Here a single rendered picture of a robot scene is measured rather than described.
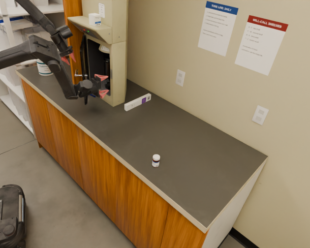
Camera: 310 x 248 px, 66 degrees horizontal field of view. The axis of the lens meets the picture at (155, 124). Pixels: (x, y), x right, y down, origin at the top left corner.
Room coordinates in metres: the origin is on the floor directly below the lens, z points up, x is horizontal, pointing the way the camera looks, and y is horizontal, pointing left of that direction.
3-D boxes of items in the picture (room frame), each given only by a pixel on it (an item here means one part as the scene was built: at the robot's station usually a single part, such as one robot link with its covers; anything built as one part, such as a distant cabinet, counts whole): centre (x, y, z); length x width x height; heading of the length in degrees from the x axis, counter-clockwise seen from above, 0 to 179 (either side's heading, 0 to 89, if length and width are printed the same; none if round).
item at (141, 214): (1.53, 0.27, 0.45); 2.05 x 0.67 x 0.90; 50
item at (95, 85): (1.25, 0.40, 1.20); 0.07 x 0.07 x 0.10; 49
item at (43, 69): (1.92, 1.01, 1.02); 0.13 x 0.13 x 0.15
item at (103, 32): (1.55, 0.48, 1.46); 0.32 x 0.12 x 0.10; 50
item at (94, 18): (1.51, 0.43, 1.54); 0.05 x 0.05 x 0.06; 58
